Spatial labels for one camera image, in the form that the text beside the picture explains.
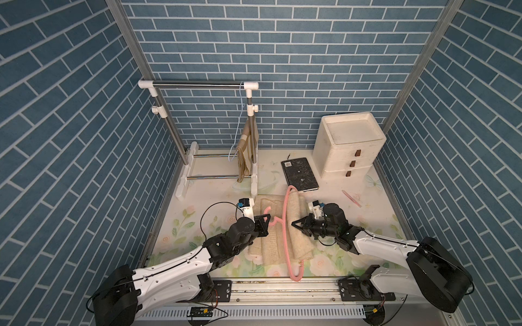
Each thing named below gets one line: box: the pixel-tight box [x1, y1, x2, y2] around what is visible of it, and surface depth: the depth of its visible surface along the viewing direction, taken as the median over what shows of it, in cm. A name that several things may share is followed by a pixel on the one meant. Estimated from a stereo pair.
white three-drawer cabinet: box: [311, 112, 387, 180], surface depth 100 cm
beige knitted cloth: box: [248, 192, 315, 267], surface depth 83 cm
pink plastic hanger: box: [264, 185, 305, 282], surface depth 82 cm
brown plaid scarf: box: [236, 116, 259, 184], surface depth 89 cm
